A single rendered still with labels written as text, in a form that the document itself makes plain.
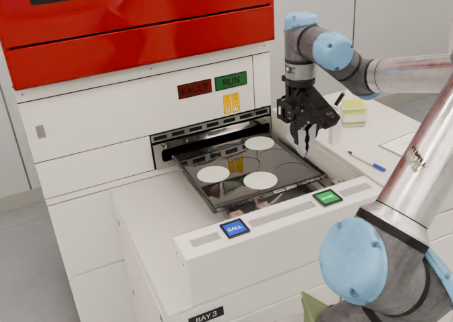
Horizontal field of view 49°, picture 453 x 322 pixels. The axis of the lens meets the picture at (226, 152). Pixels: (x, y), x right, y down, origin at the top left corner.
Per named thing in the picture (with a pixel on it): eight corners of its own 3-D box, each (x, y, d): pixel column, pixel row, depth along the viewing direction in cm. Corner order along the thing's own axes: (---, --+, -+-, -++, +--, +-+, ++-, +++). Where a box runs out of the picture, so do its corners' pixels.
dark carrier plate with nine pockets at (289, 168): (175, 157, 165) (175, 155, 165) (267, 133, 176) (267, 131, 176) (216, 209, 137) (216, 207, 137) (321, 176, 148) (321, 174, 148)
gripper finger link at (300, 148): (292, 149, 133) (292, 118, 128) (307, 157, 128) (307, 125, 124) (282, 153, 131) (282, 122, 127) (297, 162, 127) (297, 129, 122)
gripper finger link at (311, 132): (300, 146, 134) (300, 115, 130) (315, 154, 130) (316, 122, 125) (292, 149, 133) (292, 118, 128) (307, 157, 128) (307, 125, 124)
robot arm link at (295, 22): (296, 19, 108) (276, 13, 115) (296, 68, 113) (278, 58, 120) (326, 14, 111) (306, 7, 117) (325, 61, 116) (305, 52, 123)
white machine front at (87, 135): (46, 202, 160) (11, 85, 141) (269, 141, 187) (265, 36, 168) (46, 207, 157) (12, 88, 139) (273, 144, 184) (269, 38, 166)
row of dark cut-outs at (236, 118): (151, 142, 164) (150, 135, 163) (268, 112, 179) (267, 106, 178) (152, 143, 164) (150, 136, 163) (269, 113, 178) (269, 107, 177)
